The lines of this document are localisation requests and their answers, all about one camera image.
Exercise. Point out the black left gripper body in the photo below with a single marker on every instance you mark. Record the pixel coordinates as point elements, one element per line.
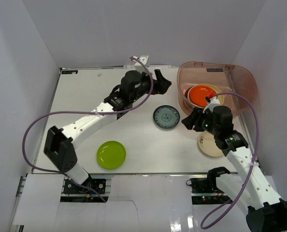
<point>156,82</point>

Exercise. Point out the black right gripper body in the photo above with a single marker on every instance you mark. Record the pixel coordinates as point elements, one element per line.
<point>205,123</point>

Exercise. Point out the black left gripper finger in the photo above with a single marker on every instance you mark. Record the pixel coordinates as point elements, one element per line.
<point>159,76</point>
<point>163,87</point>

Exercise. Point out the red plate with teal flower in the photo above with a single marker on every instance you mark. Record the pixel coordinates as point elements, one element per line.
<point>186,94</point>

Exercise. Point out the orange plate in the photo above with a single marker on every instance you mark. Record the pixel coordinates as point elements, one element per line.
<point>202,95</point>

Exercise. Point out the beige bear plate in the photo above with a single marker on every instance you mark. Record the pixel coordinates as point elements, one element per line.
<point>218,93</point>

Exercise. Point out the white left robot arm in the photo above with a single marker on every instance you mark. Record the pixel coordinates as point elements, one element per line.
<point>60,144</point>

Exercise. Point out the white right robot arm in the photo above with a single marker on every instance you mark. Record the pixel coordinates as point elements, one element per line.
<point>263,207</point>

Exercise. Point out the pink translucent plastic bin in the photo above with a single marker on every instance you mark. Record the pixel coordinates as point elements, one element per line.
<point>215,78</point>

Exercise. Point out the white paper sheets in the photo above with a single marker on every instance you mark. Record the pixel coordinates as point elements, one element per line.
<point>132,67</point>

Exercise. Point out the cream plate with black mark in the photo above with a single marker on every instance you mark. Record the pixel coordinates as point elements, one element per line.
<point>207,145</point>

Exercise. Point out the blue white patterned plate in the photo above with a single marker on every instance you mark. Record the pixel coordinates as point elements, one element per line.
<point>166,117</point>

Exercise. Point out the black label sticker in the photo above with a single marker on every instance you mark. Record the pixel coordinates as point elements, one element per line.
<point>69,72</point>

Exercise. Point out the lime green plate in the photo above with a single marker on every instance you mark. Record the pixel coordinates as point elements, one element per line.
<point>111,155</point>

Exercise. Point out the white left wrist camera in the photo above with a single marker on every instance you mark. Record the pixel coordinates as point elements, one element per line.
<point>140,63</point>

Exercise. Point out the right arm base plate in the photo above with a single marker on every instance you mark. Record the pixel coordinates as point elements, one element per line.
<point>202,185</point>

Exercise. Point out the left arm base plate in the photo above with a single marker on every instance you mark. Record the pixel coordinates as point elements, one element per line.
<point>99,185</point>

